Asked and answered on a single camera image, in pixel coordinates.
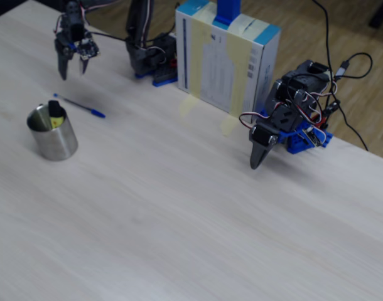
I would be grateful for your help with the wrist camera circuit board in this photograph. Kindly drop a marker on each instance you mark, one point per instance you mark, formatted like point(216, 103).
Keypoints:
point(88, 47)

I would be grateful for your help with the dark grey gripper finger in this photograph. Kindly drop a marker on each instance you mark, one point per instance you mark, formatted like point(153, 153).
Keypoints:
point(64, 61)
point(84, 65)

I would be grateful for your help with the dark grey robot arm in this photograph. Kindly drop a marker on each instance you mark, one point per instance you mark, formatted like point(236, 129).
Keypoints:
point(139, 28)

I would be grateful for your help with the folded dark grey robot arm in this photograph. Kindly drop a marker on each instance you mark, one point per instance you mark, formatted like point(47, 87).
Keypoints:
point(301, 84)

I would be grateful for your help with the folded arm gripper body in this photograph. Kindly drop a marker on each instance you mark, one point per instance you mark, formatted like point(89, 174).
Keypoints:
point(262, 138)

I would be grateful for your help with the silver metal cup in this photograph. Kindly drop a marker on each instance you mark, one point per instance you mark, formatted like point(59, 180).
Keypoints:
point(56, 141)

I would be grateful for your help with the blue capped clear ballpoint pen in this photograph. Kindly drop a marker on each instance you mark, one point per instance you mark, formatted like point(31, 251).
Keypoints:
point(84, 108)

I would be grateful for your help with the blue printed arm base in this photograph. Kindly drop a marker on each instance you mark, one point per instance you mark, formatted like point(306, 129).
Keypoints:
point(292, 141)

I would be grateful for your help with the yellow highlighter with black cap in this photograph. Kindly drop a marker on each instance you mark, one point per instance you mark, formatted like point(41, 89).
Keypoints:
point(55, 111)

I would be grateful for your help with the dark floor object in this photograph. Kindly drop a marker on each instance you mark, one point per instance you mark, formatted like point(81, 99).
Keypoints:
point(381, 14)

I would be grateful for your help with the blue plastic post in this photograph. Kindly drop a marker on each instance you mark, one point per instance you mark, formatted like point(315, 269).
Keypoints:
point(227, 11)

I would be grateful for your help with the white and blue cardboard box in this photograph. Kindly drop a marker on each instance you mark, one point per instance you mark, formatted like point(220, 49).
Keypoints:
point(219, 72)

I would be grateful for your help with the folded gripper finger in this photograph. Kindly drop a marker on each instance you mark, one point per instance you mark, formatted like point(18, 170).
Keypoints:
point(259, 155)

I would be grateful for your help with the small controller circuit board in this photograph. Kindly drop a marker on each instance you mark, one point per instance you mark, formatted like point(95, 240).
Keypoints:
point(312, 137)

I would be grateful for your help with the beige masking tape strip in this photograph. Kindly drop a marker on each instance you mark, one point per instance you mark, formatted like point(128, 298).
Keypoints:
point(238, 78)
point(199, 62)

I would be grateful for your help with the blue and black arm base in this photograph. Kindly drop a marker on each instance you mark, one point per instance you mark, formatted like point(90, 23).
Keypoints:
point(163, 76)

